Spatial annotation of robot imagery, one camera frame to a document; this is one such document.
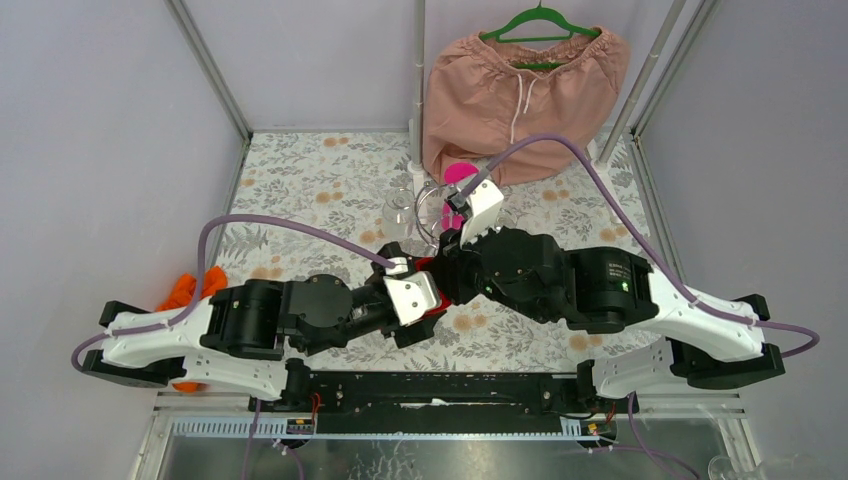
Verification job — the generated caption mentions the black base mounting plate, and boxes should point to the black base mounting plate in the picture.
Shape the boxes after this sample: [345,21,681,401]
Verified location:
[248,360,640,437]

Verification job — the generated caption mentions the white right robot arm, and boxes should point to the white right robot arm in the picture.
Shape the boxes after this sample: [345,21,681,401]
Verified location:
[425,227,785,412]

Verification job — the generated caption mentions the pink drawstring shorts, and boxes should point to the pink drawstring shorts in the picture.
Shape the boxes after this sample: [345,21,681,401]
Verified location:
[422,27,631,182]

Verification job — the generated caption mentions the red plastic wine glass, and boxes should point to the red plastic wine glass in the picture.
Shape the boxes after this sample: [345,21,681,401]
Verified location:
[414,257,453,317]

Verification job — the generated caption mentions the green clothes hanger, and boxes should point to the green clothes hanger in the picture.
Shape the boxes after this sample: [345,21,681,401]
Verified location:
[479,1,602,72]

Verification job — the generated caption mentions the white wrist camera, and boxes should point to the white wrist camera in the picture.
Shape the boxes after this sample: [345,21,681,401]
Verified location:
[383,257,435,327]
[446,177,504,246]

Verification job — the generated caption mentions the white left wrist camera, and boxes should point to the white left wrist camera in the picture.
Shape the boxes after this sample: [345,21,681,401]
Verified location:
[383,257,435,327]

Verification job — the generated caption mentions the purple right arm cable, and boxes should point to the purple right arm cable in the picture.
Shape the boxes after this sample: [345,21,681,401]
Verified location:
[457,133,821,480]

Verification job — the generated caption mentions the pink plastic wine glass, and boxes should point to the pink plastic wine glass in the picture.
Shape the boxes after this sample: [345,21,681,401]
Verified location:
[440,161,481,233]

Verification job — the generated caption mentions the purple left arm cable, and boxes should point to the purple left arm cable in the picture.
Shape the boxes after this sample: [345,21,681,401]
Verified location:
[70,213,399,480]

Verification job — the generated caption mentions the chrome wire glass rack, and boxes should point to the chrome wire glass rack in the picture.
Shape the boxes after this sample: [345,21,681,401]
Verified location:
[413,180,495,253]

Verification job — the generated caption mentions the clear ribbed wine glass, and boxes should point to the clear ribbed wine glass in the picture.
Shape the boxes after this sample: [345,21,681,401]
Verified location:
[382,188,415,241]

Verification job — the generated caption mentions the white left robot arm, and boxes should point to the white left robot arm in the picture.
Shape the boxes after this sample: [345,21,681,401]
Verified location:
[77,242,449,411]

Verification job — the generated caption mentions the orange cloth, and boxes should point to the orange cloth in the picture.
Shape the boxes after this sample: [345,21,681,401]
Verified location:
[156,266,228,394]

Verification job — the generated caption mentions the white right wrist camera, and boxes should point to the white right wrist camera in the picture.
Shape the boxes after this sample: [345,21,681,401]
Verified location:
[446,177,504,246]

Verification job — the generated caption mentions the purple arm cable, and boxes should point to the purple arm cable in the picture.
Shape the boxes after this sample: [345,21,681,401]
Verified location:
[70,213,399,480]
[457,133,821,480]

